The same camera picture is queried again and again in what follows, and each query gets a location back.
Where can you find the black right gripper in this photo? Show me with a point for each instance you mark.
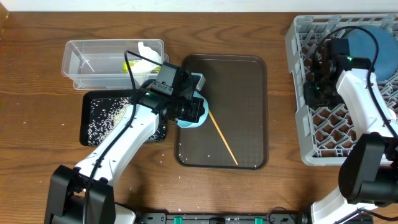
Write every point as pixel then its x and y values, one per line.
pixel 311 99

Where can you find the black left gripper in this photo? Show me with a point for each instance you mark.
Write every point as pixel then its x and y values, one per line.
pixel 198 112

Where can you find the yellow green snack wrapper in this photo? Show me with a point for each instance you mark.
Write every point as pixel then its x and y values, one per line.
pixel 140 66

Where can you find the dark blue plate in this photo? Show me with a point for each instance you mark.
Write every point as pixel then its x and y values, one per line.
pixel 362 45

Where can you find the light blue rice bowl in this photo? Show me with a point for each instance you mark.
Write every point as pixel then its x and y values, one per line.
pixel 202 118

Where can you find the white napkin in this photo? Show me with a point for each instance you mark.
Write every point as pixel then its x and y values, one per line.
pixel 147 54

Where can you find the wooden chopstick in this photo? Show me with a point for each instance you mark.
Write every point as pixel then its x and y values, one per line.
pixel 222 137

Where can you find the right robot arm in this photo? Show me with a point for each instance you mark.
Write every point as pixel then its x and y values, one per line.
pixel 368 176

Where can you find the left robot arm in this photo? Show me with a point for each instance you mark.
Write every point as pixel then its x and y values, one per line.
pixel 85 193

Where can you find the spilled rice pile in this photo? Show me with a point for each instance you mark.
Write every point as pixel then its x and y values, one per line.
pixel 104 116

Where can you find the black tray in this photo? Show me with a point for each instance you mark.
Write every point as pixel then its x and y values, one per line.
pixel 86 106

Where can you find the brown serving tray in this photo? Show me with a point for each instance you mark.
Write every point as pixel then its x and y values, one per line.
pixel 236 92

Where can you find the clear plastic bin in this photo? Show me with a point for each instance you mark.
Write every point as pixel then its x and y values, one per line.
pixel 98 64

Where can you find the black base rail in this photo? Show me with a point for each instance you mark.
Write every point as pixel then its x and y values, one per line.
pixel 275 217

